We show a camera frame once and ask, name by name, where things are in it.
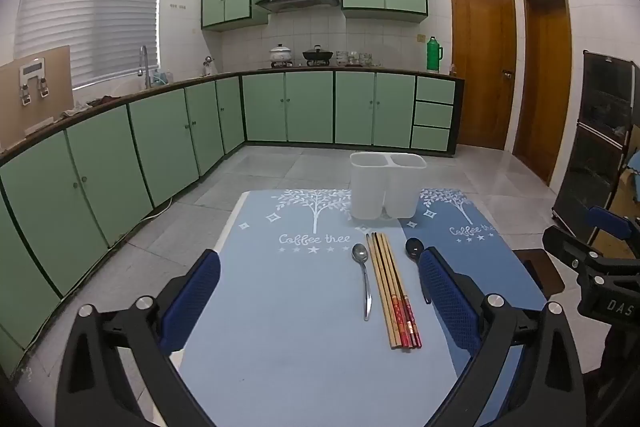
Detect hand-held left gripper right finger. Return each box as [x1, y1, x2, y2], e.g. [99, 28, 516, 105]
[417, 247, 583, 427]

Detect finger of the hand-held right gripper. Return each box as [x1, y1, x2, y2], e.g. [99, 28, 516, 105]
[542, 226, 608, 275]
[586, 206, 640, 242]

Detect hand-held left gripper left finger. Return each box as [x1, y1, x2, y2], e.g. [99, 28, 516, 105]
[54, 249, 222, 427]

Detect dark red patterned chopstick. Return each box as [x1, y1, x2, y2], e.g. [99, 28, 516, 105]
[380, 233, 418, 348]
[384, 233, 424, 348]

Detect red patterned wooden chopstick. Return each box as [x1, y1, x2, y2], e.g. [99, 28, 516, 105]
[374, 233, 407, 349]
[377, 233, 412, 349]

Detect black spoon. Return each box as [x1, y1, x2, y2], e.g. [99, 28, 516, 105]
[404, 237, 433, 306]

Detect metal spoon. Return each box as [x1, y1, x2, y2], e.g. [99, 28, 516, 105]
[351, 243, 374, 322]

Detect white plastic utensil holder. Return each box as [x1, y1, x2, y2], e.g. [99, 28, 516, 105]
[349, 151, 427, 220]

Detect black glass door cabinet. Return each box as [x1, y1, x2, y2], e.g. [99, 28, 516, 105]
[551, 49, 640, 243]

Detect light blue tree print placemat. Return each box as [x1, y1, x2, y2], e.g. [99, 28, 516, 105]
[170, 189, 472, 427]

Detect green drawer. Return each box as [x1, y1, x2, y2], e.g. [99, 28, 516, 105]
[411, 126, 452, 152]
[416, 77, 456, 104]
[415, 102, 454, 128]

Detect green lower kitchen cabinets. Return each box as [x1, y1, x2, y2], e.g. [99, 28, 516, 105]
[0, 72, 466, 380]

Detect cloth rag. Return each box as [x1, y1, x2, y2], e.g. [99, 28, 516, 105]
[60, 96, 118, 118]

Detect brown kitchen countertop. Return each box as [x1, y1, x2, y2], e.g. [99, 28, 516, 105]
[0, 67, 466, 158]

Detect green thermos jug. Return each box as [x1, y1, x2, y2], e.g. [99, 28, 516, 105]
[426, 36, 444, 74]

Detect brown cardboard board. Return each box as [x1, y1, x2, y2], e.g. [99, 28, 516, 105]
[0, 45, 75, 148]

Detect metal kitchen faucet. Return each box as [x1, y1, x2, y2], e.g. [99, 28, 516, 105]
[138, 45, 152, 90]

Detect gas stove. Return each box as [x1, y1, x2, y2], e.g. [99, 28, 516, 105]
[257, 60, 337, 70]

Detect white window blind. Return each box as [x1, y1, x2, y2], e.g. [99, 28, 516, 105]
[14, 0, 166, 90]

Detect white floor cable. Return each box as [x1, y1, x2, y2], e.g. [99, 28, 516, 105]
[135, 199, 173, 228]

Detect wooden door with handle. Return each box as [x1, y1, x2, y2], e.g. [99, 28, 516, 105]
[449, 0, 517, 152]

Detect white plastic bracket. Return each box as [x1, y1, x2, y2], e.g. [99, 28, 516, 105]
[18, 59, 50, 106]

